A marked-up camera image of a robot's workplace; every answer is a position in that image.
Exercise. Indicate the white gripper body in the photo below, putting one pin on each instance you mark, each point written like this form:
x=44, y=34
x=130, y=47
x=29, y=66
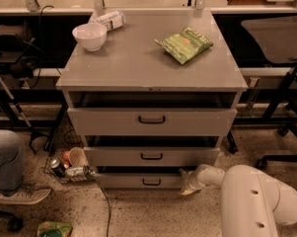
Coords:
x=199, y=178

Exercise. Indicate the grey bottom drawer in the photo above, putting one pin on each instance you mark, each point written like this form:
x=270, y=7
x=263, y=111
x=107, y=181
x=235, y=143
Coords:
x=123, y=178

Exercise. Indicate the grey drawer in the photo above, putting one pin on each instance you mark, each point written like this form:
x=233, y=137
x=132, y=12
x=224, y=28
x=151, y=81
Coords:
x=156, y=114
x=123, y=178
x=152, y=151

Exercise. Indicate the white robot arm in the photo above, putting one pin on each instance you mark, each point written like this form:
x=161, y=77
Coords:
x=253, y=203

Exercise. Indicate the grey drawer cabinet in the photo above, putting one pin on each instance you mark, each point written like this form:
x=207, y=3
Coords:
x=131, y=61

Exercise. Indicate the grey middle drawer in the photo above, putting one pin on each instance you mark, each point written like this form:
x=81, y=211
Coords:
x=152, y=151

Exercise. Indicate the grey top drawer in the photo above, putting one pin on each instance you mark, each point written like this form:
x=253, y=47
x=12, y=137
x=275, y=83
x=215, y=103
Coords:
x=156, y=114

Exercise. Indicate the green white bottle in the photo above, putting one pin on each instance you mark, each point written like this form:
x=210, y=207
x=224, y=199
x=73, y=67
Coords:
x=79, y=173

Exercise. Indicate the beige cup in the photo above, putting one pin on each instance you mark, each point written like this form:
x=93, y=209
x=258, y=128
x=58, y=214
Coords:
x=77, y=157

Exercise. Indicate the orange fruit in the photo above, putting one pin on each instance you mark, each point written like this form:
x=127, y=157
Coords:
x=65, y=156

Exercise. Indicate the soda can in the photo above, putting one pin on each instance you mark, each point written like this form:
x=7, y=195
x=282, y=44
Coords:
x=57, y=168

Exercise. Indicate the green snack bag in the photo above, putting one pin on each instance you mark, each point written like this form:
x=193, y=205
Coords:
x=185, y=45

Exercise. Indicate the green bag on floor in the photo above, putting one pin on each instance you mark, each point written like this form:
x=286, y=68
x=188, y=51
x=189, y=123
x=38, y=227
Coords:
x=54, y=229

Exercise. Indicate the white sneaker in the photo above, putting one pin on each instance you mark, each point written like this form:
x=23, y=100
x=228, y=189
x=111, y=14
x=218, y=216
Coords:
x=26, y=196

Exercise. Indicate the black office chair right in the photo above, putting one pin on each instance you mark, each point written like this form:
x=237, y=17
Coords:
x=277, y=39

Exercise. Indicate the white bowl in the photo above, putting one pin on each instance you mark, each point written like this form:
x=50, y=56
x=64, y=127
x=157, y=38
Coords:
x=90, y=36

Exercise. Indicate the white packaged item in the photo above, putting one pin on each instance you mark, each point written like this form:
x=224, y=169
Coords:
x=112, y=20

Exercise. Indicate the black chair caster left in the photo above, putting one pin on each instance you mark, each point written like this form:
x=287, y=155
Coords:
x=15, y=224

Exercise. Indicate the person leg in jeans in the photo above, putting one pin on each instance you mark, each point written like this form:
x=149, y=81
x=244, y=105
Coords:
x=11, y=162

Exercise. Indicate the black equipment on left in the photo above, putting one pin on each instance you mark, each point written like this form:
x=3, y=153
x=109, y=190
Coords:
x=15, y=42

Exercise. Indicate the wire basket on floor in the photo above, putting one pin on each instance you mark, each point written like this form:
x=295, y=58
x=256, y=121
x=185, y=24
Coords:
x=64, y=139

